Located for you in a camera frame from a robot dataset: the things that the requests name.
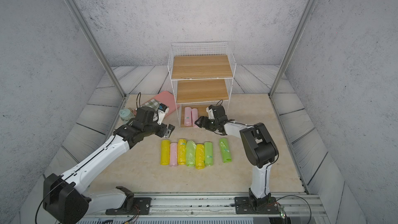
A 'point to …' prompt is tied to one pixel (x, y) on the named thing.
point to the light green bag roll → (190, 153)
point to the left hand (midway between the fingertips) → (169, 123)
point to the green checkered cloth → (153, 103)
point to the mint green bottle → (125, 114)
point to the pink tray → (166, 98)
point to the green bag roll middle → (208, 153)
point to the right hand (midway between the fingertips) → (199, 123)
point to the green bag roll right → (225, 149)
